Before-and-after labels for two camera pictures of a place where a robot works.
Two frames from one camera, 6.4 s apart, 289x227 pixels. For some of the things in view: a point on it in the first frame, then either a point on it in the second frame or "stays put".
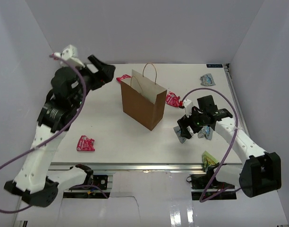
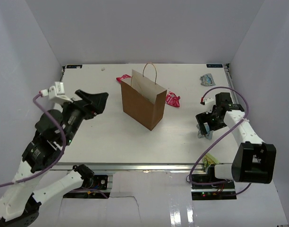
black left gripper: x=105 y=74 to x=95 y=103
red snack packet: x=119 y=79 stays put
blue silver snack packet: x=206 y=131 stays put
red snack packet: x=173 y=100 stays put
